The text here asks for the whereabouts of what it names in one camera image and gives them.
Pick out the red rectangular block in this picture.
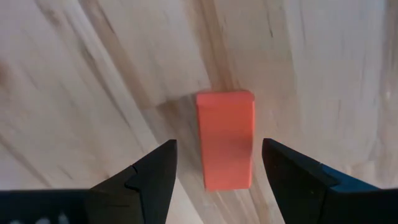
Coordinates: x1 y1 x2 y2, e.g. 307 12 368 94
195 90 256 192

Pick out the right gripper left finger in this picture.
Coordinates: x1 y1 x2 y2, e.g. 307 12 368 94
83 139 178 224

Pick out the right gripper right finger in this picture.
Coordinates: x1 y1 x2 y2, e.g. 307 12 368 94
262 138 382 224

